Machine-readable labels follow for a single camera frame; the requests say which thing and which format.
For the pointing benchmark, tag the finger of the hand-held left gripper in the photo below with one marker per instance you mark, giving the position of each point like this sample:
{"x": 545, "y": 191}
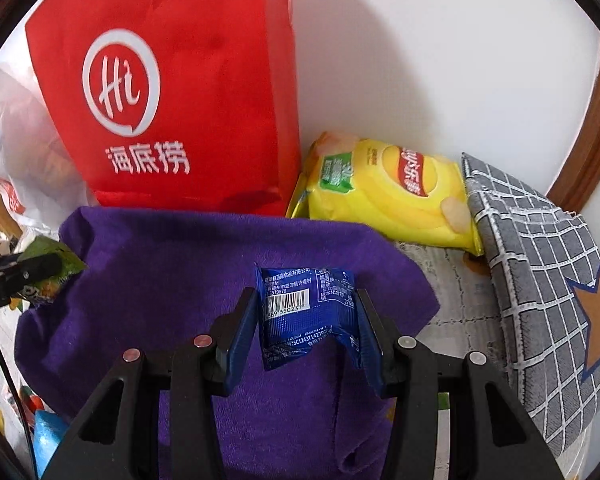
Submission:
{"x": 30, "y": 266}

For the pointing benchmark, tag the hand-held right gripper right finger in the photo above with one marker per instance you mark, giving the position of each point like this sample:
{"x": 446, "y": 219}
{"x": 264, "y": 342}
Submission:
{"x": 369, "y": 332}

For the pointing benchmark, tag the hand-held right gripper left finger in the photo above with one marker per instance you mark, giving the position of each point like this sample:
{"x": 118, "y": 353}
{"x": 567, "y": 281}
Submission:
{"x": 241, "y": 332}

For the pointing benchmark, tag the green snack packet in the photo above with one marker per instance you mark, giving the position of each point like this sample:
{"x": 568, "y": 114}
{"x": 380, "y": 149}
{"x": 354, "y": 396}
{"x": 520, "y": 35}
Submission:
{"x": 47, "y": 247}

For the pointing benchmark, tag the blue snack packet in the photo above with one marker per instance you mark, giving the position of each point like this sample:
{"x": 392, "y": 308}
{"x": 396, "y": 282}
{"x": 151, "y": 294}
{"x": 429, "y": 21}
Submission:
{"x": 305, "y": 310}

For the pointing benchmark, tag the purple towel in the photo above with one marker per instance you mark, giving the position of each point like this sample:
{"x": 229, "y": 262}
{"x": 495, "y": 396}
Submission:
{"x": 155, "y": 285}

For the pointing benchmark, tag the yellow chips bag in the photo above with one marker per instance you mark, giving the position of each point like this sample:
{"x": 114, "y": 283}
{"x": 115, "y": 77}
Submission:
{"x": 380, "y": 195}

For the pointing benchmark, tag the white plastic bag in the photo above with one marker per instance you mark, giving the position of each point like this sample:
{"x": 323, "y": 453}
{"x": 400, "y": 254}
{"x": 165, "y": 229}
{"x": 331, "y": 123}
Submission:
{"x": 25, "y": 125}

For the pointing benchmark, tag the light blue packet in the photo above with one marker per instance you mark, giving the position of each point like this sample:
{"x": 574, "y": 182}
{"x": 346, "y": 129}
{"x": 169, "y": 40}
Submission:
{"x": 50, "y": 440}

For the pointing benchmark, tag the grey checked star cushion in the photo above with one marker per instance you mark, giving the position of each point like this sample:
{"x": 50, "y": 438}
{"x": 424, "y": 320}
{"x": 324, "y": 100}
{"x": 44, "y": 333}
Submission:
{"x": 530, "y": 260}

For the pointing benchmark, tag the red paper bag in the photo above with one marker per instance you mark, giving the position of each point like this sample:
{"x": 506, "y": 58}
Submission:
{"x": 205, "y": 110}

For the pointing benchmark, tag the brown wooden frame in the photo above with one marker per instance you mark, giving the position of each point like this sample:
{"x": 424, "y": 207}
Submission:
{"x": 595, "y": 150}

